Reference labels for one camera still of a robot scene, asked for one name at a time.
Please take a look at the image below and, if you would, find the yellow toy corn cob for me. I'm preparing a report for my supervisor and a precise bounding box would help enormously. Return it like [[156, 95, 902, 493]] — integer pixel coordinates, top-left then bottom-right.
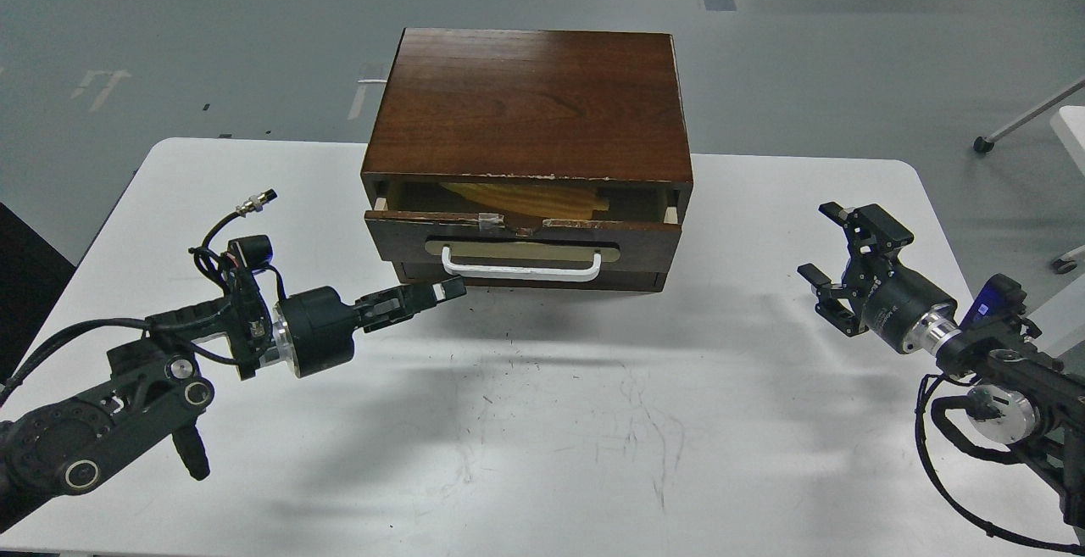
[[439, 182, 611, 220]]

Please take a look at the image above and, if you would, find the grey rolling stand leg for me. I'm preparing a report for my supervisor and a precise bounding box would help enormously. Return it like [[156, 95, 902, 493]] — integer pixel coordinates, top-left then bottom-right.
[[972, 75, 1084, 154]]

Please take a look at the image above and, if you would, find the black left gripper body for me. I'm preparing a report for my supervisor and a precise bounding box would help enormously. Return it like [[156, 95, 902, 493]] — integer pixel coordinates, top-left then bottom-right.
[[278, 286, 358, 378]]

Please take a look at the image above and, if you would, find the dark wooden cabinet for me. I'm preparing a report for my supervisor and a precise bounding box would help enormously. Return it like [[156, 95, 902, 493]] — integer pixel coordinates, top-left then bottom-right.
[[360, 28, 694, 289]]

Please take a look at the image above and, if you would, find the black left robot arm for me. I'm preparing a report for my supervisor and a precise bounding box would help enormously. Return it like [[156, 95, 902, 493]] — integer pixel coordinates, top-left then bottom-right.
[[3, 190, 465, 530]]

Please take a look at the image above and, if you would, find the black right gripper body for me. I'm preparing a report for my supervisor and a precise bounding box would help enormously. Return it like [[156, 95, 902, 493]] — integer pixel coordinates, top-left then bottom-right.
[[857, 266, 958, 354]]

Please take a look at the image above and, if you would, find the white furniture at right edge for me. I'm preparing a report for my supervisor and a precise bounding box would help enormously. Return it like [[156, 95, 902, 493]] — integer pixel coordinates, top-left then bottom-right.
[[1050, 105, 1085, 276]]

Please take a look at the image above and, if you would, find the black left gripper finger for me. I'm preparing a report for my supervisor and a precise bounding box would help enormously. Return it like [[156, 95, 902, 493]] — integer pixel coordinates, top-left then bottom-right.
[[360, 299, 441, 333], [355, 276, 465, 328]]

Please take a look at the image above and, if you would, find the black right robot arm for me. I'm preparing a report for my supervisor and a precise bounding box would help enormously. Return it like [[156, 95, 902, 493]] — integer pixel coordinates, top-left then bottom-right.
[[797, 202, 1084, 556]]

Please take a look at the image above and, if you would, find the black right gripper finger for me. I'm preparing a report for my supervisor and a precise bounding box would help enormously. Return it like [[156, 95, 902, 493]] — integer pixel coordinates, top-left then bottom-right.
[[797, 263, 869, 337], [819, 202, 915, 278]]

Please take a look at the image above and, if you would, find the wooden drawer with white handle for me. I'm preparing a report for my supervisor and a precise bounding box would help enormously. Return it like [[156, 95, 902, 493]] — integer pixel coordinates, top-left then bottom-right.
[[363, 180, 690, 292]]

